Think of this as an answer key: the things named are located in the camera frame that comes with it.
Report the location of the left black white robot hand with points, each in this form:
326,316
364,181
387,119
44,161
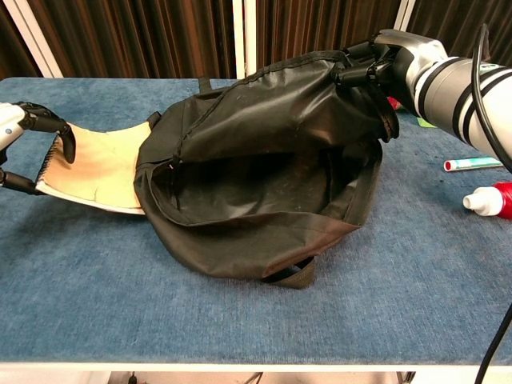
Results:
44,116

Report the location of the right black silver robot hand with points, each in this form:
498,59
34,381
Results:
404,56

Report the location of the yellow-green notebook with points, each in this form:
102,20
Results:
100,168

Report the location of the black backpack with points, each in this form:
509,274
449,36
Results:
260,120

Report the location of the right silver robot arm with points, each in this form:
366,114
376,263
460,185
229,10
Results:
448,92

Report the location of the green chips can red lid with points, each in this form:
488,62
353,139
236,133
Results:
394,103

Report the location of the green cube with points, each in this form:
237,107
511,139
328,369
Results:
426,122

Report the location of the brown pleated curtain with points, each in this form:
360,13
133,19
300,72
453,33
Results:
140,36

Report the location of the red teal white marker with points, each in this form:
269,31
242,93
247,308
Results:
472,163

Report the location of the red white bottle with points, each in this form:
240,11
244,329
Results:
490,200

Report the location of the blue table cloth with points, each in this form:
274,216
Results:
120,312

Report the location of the white frame post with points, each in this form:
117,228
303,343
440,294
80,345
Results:
239,40
34,40
402,16

